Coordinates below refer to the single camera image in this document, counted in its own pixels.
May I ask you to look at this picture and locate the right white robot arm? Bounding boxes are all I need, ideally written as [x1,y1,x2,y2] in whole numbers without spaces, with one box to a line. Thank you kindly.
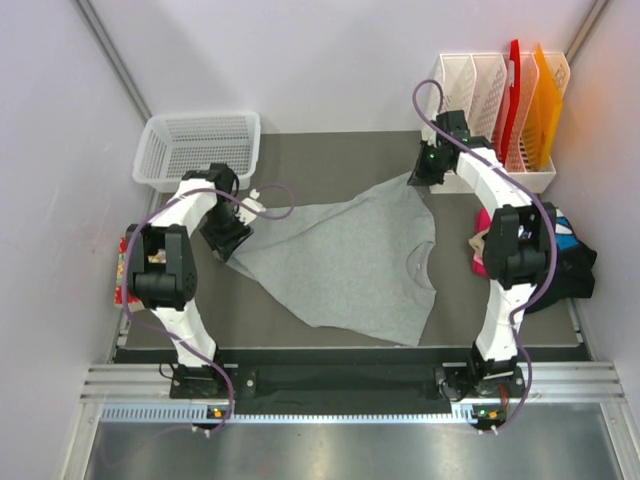
[408,110,557,396]

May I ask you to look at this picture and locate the white perforated plastic basket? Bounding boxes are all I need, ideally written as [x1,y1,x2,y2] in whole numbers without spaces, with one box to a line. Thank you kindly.
[132,111,261,193]

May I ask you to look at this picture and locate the red illustrated book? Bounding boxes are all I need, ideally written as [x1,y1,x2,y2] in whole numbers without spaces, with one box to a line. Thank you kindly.
[114,237,141,311]

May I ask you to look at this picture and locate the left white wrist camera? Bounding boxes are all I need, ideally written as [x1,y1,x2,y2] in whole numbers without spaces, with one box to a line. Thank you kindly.
[236,189,266,226]

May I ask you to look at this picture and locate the black daisy print t-shirt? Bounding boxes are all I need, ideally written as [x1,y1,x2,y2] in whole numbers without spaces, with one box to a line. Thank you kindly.
[521,208,597,314]

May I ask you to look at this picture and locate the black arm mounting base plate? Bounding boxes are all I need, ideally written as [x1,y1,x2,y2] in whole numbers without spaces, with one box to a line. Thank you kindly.
[170,363,523,412]

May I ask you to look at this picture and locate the beige folded t-shirt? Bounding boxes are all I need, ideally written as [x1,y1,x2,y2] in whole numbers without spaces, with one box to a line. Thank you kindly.
[468,230,488,257]

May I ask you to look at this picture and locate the grey t-shirt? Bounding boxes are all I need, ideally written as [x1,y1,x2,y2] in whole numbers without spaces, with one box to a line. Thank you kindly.
[228,174,436,347]

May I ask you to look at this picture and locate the red plastic folder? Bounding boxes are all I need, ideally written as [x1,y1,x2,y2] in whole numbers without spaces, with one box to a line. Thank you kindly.
[501,39,521,165]

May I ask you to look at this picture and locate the white slotted cable duct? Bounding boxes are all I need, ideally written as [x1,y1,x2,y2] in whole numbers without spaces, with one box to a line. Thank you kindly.
[100,403,500,425]

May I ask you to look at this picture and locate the magenta folded t-shirt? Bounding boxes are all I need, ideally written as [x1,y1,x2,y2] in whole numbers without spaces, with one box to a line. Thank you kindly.
[472,209,491,278]

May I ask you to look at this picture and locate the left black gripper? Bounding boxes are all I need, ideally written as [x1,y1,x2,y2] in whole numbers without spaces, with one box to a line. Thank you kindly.
[200,203,253,263]

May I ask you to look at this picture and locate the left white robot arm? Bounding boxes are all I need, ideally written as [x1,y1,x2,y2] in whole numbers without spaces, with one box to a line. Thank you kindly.
[125,163,253,399]

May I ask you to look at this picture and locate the orange plastic folder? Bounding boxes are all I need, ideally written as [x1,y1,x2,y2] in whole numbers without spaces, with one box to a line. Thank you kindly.
[521,44,563,171]

